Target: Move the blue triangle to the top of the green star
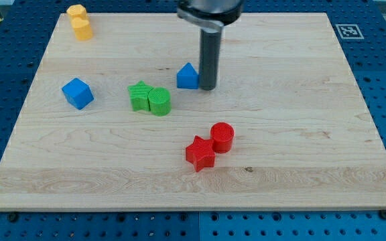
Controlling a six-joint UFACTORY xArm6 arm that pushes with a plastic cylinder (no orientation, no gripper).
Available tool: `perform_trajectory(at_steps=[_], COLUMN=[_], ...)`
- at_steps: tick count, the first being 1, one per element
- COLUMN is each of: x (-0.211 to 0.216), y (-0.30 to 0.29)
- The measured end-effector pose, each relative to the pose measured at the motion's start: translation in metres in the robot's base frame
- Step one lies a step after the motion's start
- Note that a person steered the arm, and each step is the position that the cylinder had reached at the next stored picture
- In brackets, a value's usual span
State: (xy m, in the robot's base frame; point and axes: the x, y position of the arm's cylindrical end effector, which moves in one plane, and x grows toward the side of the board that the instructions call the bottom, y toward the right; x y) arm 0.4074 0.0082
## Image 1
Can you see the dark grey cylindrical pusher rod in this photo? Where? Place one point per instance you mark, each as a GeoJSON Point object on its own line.
{"type": "Point", "coordinates": [209, 56]}

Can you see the blue cube block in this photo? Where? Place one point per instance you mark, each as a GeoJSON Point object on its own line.
{"type": "Point", "coordinates": [77, 93]}

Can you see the white fiducial marker tag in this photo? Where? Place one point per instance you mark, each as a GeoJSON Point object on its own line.
{"type": "Point", "coordinates": [349, 31]}

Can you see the blue triangle block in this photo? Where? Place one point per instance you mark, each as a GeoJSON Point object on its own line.
{"type": "Point", "coordinates": [187, 77]}

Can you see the green star block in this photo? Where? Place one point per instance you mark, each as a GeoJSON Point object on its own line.
{"type": "Point", "coordinates": [138, 95]}

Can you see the light wooden board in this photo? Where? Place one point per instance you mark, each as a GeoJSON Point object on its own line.
{"type": "Point", "coordinates": [304, 139]}

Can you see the yellow heart block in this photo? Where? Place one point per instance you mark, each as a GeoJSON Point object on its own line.
{"type": "Point", "coordinates": [82, 29]}

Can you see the green cylinder block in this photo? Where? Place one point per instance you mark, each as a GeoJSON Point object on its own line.
{"type": "Point", "coordinates": [159, 101]}

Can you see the red cylinder block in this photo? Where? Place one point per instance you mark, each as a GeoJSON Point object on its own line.
{"type": "Point", "coordinates": [222, 134]}

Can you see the yellow hexagon block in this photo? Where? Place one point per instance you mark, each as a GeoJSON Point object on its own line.
{"type": "Point", "coordinates": [77, 11]}

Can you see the red star block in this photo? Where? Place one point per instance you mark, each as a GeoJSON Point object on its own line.
{"type": "Point", "coordinates": [200, 153]}

